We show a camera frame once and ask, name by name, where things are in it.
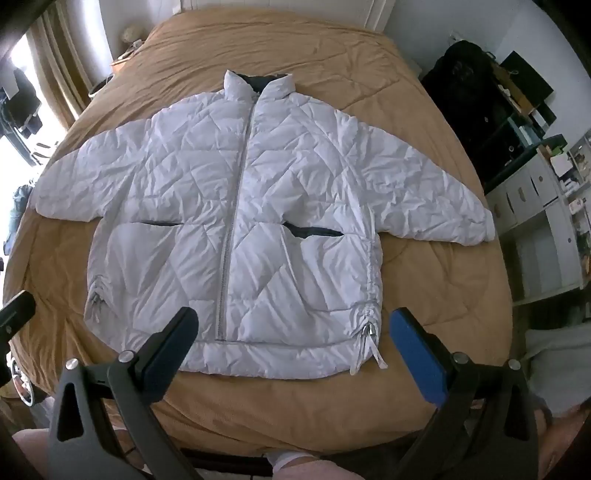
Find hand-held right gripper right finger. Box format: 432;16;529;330
389;307;540;480

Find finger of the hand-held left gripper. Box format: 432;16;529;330
0;292;37;356

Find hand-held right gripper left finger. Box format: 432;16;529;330
47;306;200;480

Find white puffer jacket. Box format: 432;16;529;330
33;69;498;380

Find dark hanging clothes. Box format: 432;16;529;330
0;67;42;139

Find round metal-rimmed object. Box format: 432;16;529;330
9;360;35;407

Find dark blue cloth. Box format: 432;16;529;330
7;185;33;245

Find grey cloth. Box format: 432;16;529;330
524;329;591;418

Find white drawer cabinet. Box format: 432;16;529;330
485;152;591;305

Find white round bin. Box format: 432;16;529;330
90;76;114;100

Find dark shelf unit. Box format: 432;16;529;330
482;60;568;192

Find beige curtain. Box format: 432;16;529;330
25;9;100;130

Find black backpack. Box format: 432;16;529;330
422;41;513;185

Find wooden nightstand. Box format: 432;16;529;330
111;39;148;75

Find black paper bag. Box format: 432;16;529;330
500;51;555;112

